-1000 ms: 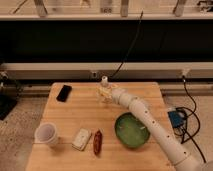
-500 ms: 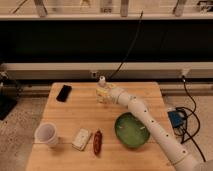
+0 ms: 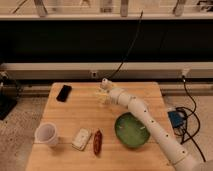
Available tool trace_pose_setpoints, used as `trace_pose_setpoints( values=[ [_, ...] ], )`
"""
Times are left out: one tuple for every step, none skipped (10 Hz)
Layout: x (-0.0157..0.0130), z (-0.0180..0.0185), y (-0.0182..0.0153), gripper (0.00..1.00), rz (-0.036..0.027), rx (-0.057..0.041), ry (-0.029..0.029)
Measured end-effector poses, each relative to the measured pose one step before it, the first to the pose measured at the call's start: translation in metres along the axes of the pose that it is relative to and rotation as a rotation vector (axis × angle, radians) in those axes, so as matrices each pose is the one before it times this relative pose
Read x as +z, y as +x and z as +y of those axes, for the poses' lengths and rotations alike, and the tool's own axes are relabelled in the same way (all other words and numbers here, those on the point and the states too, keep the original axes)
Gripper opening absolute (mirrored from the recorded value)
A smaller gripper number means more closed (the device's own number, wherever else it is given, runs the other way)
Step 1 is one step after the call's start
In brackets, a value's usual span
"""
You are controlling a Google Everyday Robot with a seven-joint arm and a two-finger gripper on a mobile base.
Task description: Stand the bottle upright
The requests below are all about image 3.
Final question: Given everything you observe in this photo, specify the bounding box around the black smartphone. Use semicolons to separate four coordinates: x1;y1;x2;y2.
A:
56;85;72;102

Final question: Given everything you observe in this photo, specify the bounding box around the white rectangular sponge block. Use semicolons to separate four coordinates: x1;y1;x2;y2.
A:
72;128;92;151

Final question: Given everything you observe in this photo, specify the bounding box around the blue box on floor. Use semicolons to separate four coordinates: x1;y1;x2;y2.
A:
168;111;184;128

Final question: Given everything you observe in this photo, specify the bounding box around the green bowl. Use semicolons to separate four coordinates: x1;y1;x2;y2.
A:
114;112;150;149

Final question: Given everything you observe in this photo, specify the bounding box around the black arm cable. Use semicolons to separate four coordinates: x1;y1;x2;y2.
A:
106;9;145;81

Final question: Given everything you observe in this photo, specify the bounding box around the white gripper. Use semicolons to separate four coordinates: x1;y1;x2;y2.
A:
97;78;123;105

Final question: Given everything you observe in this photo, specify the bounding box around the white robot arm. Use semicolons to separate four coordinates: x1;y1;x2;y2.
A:
100;78;204;171

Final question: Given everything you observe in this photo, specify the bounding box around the white plastic cup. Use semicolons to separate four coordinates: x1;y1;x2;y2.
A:
35;122;58;147

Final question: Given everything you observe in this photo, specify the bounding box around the black floor cable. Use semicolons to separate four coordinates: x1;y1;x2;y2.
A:
173;75;208;163

